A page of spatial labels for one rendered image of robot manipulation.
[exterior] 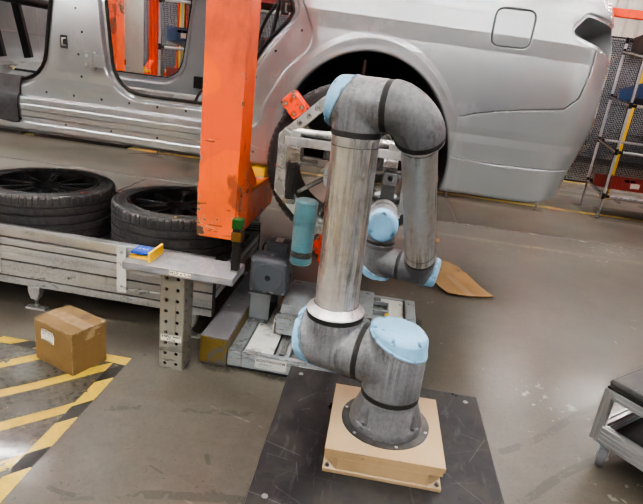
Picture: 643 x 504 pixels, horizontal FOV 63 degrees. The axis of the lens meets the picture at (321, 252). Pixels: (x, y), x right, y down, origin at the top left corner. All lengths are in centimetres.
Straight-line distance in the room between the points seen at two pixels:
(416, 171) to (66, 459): 136
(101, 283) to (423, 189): 169
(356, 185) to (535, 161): 150
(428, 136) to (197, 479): 122
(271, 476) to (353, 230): 61
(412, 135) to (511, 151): 143
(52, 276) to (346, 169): 178
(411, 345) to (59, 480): 111
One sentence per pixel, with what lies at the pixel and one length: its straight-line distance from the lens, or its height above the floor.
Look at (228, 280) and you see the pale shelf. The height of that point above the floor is 44.
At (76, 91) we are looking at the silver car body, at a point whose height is 97.
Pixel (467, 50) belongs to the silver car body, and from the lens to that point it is 252.
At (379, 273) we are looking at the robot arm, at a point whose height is 66.
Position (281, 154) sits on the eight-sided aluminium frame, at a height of 88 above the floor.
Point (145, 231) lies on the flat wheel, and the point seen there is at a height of 43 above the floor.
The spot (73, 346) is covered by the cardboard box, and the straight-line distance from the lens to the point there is 222.
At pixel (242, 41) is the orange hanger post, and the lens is 206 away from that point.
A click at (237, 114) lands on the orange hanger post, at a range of 207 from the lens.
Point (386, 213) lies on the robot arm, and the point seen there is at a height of 85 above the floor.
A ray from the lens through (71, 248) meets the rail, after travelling 260.
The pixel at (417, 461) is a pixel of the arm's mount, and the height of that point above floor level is 37.
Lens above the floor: 122
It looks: 19 degrees down
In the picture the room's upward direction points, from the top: 7 degrees clockwise
